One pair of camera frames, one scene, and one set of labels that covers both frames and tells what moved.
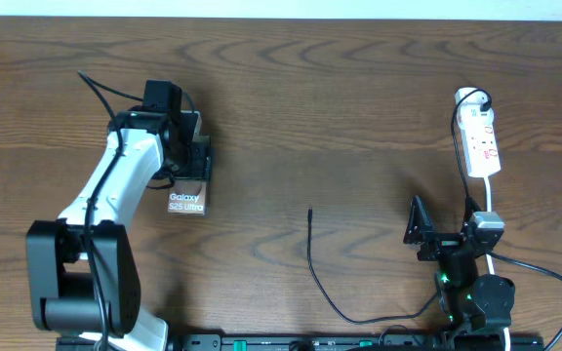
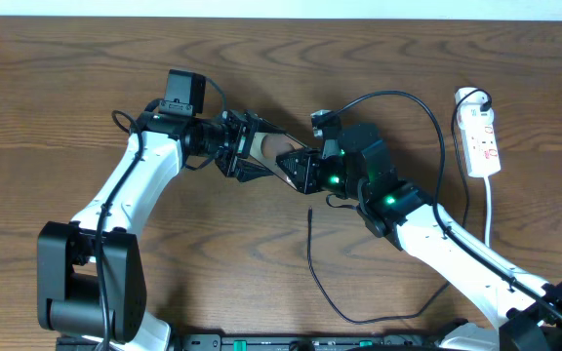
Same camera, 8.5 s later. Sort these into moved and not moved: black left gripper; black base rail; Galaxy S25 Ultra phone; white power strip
Moved: black left gripper; Galaxy S25 Ultra phone
Not moved: white power strip; black base rail
